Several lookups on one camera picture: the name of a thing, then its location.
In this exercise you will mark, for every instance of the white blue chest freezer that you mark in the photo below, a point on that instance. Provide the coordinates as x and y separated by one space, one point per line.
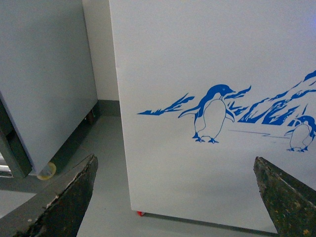
205 87

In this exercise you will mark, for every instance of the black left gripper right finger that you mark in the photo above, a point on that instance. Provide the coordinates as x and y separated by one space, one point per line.
290 203

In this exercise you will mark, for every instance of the yellowish cabinet caster wheel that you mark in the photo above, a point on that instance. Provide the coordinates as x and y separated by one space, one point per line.
48 172

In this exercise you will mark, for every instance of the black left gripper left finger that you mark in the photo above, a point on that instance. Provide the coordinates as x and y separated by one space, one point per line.
59 209

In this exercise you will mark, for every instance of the grey cabinet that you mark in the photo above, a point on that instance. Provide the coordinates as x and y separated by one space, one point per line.
46 77

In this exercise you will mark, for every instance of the red freezer caster wheel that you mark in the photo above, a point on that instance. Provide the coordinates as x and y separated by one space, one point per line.
140 213

